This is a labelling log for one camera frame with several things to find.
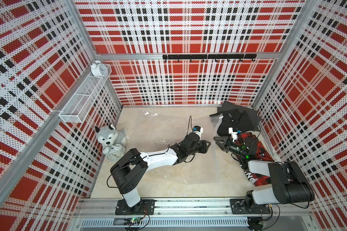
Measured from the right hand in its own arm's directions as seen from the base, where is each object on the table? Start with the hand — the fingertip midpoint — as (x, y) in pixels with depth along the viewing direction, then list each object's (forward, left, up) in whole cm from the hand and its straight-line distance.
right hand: (215, 139), depth 82 cm
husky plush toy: (+1, +62, +3) cm, 62 cm away
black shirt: (+27, -28, -15) cm, 42 cm away
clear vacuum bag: (+16, +40, -15) cm, 46 cm away
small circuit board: (-37, +42, -13) cm, 58 cm away
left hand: (-1, +3, -2) cm, 4 cm away
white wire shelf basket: (+18, +86, +8) cm, 88 cm away
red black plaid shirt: (-2, -28, -15) cm, 32 cm away
